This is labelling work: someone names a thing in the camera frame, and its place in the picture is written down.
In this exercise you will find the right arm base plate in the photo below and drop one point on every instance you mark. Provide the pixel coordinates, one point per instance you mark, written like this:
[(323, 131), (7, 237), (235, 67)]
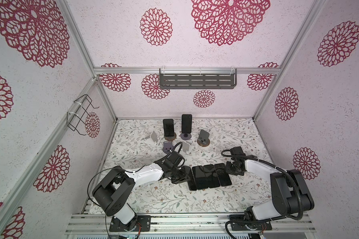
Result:
[(239, 226)]

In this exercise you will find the grey slotted wall shelf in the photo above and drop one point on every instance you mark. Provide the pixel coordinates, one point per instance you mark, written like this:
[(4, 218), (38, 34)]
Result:
[(199, 81)]

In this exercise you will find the black wire wall rack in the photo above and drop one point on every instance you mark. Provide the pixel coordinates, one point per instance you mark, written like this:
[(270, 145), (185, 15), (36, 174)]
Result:
[(78, 116)]

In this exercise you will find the grey round stand back centre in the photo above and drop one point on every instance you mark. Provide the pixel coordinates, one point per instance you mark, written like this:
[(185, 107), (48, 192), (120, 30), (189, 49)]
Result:
[(185, 136)]

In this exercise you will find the grey round stand front left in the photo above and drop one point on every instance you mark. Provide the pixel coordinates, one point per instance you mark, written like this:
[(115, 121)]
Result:
[(168, 147)]

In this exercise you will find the black phone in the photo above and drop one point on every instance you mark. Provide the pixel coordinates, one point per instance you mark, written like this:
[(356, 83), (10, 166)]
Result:
[(186, 123), (211, 176), (200, 178), (191, 182), (222, 175), (168, 125)]

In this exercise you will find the wooden round stand back right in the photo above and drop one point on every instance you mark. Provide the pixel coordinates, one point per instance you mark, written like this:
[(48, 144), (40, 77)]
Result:
[(203, 138)]

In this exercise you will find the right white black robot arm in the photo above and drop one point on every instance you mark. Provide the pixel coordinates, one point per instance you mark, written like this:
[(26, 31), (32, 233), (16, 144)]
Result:
[(290, 195)]

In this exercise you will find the white stand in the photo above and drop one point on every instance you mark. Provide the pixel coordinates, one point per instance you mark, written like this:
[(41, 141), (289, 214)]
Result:
[(186, 147), (152, 138)]

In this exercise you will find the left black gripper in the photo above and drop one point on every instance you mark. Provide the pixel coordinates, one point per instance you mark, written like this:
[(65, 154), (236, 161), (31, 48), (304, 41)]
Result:
[(183, 179)]

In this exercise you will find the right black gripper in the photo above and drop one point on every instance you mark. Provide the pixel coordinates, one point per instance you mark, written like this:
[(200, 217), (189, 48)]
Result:
[(227, 164)]

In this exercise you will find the white stand far left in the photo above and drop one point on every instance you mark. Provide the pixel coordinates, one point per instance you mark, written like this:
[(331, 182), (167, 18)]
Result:
[(152, 138)]

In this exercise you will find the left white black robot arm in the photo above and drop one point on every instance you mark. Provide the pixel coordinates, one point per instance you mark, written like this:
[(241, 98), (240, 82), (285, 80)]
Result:
[(113, 191)]

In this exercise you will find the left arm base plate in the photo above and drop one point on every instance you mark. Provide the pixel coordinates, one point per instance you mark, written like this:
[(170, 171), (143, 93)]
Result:
[(137, 224)]

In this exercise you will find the white stand front right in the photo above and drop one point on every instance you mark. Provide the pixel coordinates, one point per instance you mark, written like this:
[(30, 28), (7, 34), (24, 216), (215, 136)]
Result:
[(186, 147)]

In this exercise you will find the aluminium front rail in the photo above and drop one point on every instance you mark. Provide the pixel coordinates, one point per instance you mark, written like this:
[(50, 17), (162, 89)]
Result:
[(207, 223)]

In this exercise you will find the wooden round stand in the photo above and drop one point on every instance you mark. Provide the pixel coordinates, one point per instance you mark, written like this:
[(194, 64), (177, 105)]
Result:
[(170, 138), (203, 138)]

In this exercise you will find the grey round stand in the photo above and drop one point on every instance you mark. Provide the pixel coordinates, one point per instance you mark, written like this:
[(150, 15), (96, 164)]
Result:
[(168, 147), (185, 136)]

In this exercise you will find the wooden round stand back left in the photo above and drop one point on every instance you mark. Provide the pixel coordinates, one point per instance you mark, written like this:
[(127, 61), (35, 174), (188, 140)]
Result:
[(170, 138)]

